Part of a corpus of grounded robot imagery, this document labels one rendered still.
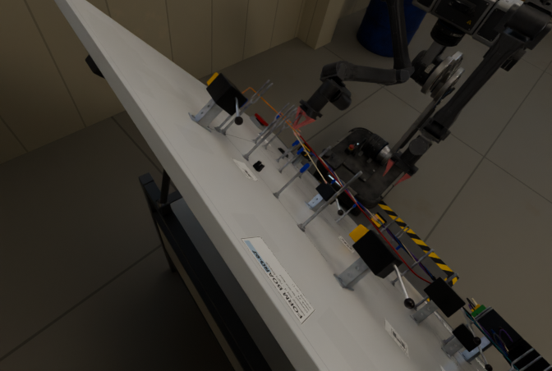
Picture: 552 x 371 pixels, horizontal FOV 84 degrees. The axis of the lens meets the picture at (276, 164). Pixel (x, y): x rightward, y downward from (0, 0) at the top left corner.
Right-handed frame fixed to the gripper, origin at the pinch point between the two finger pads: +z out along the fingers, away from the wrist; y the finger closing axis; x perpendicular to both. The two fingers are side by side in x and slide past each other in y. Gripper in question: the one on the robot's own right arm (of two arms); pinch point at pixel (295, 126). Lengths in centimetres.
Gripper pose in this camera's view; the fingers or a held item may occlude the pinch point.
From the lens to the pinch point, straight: 110.5
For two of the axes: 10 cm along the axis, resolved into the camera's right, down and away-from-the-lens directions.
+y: 4.4, 0.0, 9.0
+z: -6.3, 7.1, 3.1
